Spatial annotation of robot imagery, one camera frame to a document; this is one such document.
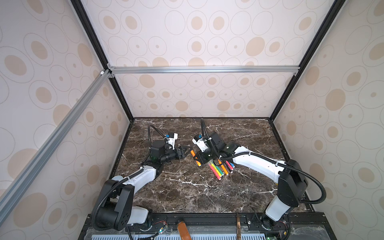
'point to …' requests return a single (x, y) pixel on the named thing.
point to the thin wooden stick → (238, 227)
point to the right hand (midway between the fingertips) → (200, 155)
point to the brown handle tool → (183, 231)
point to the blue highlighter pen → (232, 164)
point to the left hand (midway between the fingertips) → (193, 149)
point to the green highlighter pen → (218, 168)
